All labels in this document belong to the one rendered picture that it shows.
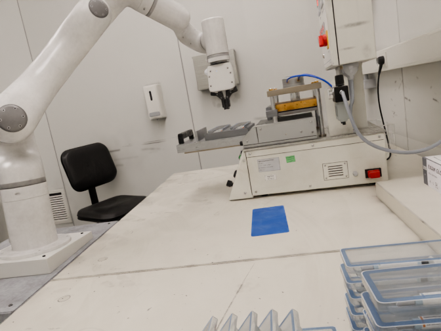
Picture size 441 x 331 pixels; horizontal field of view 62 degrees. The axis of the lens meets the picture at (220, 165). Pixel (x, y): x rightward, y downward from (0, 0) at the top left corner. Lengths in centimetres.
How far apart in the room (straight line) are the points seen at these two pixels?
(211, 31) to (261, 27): 146
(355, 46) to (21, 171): 103
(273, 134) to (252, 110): 158
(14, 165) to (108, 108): 202
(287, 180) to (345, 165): 19
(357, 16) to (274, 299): 89
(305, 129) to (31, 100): 82
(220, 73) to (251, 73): 142
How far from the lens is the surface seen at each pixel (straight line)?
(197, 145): 135
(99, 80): 311
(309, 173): 126
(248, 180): 128
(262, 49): 283
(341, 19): 126
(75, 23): 117
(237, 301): 70
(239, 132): 132
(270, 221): 105
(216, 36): 140
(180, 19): 135
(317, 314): 65
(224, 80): 139
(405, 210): 95
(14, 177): 112
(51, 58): 117
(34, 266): 108
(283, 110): 130
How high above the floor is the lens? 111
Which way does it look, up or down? 10 degrees down
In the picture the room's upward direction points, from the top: 10 degrees counter-clockwise
